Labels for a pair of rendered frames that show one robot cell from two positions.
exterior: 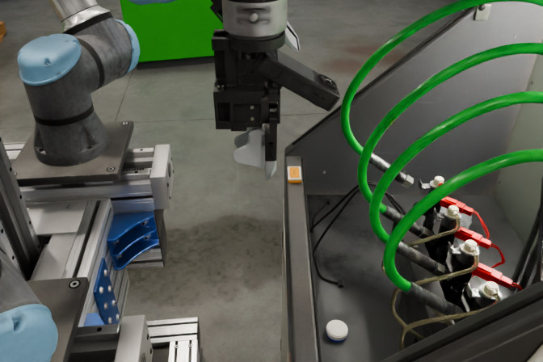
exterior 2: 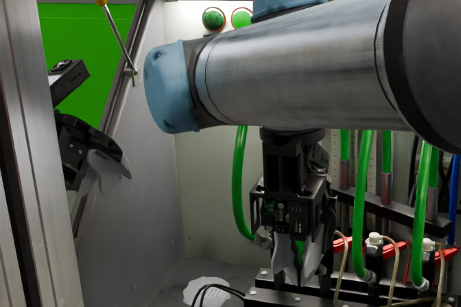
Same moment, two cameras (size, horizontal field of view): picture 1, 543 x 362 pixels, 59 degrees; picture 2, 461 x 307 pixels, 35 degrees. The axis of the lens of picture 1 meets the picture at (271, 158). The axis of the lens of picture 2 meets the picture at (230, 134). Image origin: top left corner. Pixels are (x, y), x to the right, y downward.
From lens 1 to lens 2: 81 cm
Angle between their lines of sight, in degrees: 61
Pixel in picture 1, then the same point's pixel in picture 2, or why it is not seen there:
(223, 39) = (299, 140)
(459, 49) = (132, 122)
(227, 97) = (317, 198)
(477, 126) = (160, 193)
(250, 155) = (311, 260)
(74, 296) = not seen: outside the picture
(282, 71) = (317, 149)
